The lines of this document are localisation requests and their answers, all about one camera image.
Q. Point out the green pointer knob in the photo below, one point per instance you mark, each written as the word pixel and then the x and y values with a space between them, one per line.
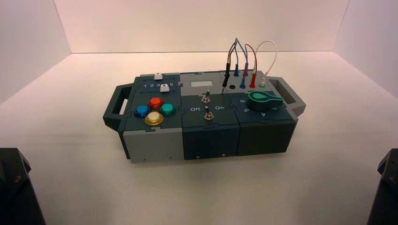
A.
pixel 260 100

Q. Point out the dark teal grey task box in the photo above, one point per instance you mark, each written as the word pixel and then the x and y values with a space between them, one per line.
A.
pixel 211 139

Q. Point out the blue round push button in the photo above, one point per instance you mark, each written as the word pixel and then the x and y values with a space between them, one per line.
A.
pixel 142 110

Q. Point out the white slider cap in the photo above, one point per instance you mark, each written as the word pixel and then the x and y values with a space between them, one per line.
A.
pixel 164 89
pixel 158 76

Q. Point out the teal round push button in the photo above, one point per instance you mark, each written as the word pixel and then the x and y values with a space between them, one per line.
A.
pixel 168 109

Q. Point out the metal toggle switch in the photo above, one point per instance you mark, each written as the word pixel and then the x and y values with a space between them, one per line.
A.
pixel 205 98
pixel 208 115

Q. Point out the orange-red round push button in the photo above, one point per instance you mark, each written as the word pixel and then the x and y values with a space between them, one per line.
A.
pixel 155 102

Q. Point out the yellow round push button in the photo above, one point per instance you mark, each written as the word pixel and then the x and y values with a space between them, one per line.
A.
pixel 154 118

